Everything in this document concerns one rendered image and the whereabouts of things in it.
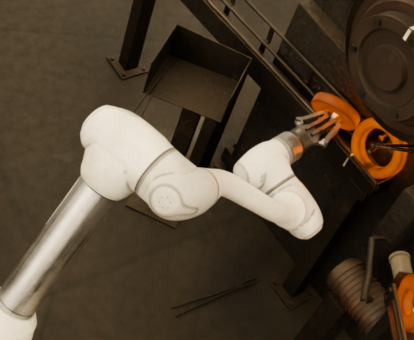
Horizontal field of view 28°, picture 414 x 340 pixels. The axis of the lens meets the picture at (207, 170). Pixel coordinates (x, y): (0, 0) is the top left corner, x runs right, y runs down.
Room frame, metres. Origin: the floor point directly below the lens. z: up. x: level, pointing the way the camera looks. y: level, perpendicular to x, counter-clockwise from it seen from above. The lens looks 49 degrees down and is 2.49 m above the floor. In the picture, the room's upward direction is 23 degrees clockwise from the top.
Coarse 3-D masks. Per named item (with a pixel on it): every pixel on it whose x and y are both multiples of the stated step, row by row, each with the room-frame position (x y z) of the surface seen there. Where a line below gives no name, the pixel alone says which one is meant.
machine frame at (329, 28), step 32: (320, 0) 2.19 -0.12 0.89; (352, 0) 2.12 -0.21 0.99; (288, 32) 2.16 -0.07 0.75; (320, 32) 2.09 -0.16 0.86; (288, 64) 2.12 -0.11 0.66; (320, 64) 2.05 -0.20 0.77; (352, 96) 1.96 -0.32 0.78; (256, 128) 2.13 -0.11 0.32; (288, 128) 2.05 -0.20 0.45; (224, 160) 2.20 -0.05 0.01; (320, 160) 1.95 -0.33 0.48; (384, 160) 1.83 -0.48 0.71; (320, 192) 1.91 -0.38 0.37; (384, 192) 1.79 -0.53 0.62; (352, 224) 1.81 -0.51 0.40; (352, 256) 1.77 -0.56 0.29; (384, 256) 1.72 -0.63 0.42; (320, 288) 1.79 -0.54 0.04; (384, 288) 1.68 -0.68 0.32; (352, 320) 1.69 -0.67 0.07
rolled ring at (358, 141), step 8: (368, 120) 1.85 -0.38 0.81; (360, 128) 1.85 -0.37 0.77; (368, 128) 1.84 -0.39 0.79; (376, 128) 1.84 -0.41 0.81; (352, 136) 1.85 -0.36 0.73; (360, 136) 1.84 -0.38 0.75; (392, 136) 1.80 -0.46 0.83; (352, 144) 1.83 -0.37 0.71; (360, 144) 1.83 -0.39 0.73; (360, 152) 1.81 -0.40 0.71; (400, 152) 1.77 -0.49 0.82; (360, 160) 1.80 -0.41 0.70; (368, 160) 1.81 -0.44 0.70; (392, 160) 1.77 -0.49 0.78; (400, 160) 1.76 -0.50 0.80; (368, 168) 1.78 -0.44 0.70; (376, 168) 1.77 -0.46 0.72; (384, 168) 1.76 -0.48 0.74; (392, 168) 1.75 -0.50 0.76; (400, 168) 1.76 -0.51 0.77; (376, 176) 1.76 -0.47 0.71; (384, 176) 1.75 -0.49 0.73
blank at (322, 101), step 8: (320, 96) 1.86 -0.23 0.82; (328, 96) 1.85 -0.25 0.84; (336, 96) 1.85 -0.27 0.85; (312, 104) 1.88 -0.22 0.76; (320, 104) 1.85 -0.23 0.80; (328, 104) 1.83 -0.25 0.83; (336, 104) 1.83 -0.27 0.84; (344, 104) 1.84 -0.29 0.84; (336, 112) 1.83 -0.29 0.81; (344, 112) 1.82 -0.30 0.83; (352, 112) 1.84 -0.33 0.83; (344, 120) 1.84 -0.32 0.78; (352, 120) 1.82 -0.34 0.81; (344, 128) 1.87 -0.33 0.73; (352, 128) 1.85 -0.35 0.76
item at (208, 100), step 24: (168, 48) 1.99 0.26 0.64; (192, 48) 2.02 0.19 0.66; (216, 48) 2.01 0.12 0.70; (168, 72) 1.94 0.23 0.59; (192, 72) 1.98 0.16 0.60; (216, 72) 2.01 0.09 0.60; (240, 72) 2.01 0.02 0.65; (168, 96) 1.84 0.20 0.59; (192, 96) 1.87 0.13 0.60; (216, 96) 1.91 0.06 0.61; (192, 120) 1.88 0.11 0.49; (216, 120) 1.81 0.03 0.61
